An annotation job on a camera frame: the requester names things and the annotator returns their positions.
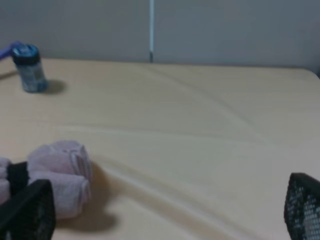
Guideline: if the beige tablecloth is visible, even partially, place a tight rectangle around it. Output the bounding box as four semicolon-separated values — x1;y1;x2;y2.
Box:
0;59;320;240

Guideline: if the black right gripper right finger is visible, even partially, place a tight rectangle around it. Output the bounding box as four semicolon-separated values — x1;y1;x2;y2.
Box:
283;172;320;240

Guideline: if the blue labelled jar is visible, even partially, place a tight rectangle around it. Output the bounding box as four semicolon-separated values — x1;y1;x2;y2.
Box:
11;44;48;93

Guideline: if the purple frying pan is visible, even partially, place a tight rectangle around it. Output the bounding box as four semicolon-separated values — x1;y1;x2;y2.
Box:
0;41;21;61

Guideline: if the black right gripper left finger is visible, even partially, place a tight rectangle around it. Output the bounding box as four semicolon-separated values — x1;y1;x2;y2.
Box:
0;180;56;240

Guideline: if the pink rolled towel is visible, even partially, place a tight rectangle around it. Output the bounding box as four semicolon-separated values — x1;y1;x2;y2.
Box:
0;140;93;219

